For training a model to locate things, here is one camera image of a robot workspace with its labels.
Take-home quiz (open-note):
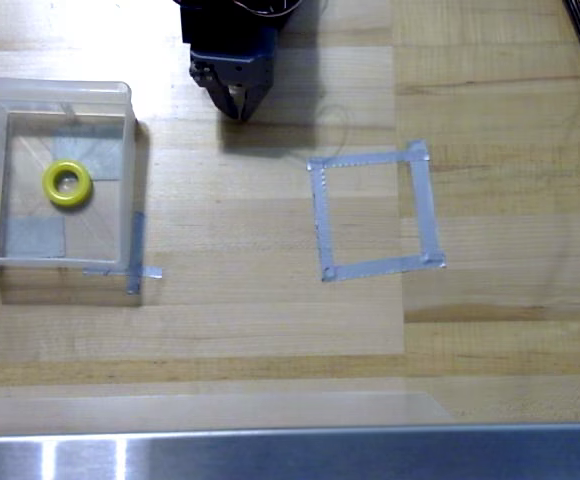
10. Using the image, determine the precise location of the clear plastic box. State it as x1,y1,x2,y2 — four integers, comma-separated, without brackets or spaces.
0,77,137,269

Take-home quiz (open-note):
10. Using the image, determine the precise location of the long grey tape strip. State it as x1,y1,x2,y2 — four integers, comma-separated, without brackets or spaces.
321,252,446,283
405,140,446,269
307,158,339,281

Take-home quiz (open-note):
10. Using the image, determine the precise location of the short grey tape strip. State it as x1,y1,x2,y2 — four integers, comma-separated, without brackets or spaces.
307,149,429,174

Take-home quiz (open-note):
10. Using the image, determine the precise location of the small grey tape patch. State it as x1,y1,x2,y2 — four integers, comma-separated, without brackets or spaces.
4,215,67,259

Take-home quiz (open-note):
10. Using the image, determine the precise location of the yellow ring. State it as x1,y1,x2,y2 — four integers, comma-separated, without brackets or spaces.
41,158,94,210

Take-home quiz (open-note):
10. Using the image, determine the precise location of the steel table edge rail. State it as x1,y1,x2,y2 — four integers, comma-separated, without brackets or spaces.
0,423,580,480

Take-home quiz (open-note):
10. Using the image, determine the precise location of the large grey tape patch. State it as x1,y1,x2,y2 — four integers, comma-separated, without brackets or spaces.
51,124,124,182

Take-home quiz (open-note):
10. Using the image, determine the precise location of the blue-grey corner tape strip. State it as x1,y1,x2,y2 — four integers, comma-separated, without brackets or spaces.
82,265,164,280
126,210,146,295

